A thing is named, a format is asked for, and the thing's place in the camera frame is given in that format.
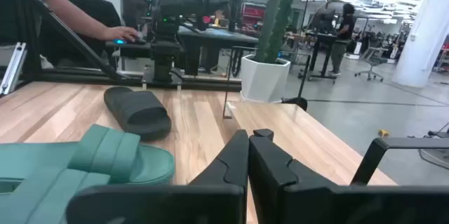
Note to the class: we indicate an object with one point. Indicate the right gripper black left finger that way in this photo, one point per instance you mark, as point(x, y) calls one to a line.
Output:
point(158, 206)

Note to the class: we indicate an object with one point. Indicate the white pillar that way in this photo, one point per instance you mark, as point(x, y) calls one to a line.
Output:
point(424, 34)

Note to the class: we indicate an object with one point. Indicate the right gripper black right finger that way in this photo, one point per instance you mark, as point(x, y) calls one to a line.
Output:
point(315, 206)

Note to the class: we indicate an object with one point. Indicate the small yellow object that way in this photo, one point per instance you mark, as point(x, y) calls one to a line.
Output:
point(383, 132)

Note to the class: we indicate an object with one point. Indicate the aluminium extrusion bar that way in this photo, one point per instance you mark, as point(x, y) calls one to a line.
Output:
point(14, 67)

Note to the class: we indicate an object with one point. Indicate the black slide sandal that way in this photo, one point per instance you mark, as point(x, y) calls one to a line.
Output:
point(140, 111)

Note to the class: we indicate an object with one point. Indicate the white angular planter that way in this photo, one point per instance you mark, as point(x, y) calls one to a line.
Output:
point(263, 80)

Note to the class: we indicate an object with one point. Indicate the grey office chair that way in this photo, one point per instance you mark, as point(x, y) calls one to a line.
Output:
point(372, 59)

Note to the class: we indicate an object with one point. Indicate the black diagonal strut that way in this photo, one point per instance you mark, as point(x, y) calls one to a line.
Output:
point(73, 39)

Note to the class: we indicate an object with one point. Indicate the tall green cactus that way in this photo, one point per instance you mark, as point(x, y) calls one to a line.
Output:
point(277, 20)

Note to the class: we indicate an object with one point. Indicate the black standing desk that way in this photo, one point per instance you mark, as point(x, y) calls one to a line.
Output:
point(322, 41)

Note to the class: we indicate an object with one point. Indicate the black table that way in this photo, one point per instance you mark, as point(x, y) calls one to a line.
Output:
point(217, 36)

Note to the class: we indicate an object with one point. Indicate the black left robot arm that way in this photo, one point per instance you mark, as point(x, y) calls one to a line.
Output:
point(165, 59)

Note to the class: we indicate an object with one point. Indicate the black computer mouse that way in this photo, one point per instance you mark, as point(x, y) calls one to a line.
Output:
point(121, 41)

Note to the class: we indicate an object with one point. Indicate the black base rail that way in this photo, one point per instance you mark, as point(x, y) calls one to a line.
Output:
point(210, 85)

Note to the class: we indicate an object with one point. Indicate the red cabinet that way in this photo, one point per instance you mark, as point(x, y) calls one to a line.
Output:
point(253, 15)

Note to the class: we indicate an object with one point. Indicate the person's hand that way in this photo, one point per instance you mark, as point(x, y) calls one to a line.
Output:
point(121, 34)

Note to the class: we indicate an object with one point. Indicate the person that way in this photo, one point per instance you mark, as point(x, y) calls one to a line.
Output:
point(345, 27)
point(14, 6)
point(132, 3)

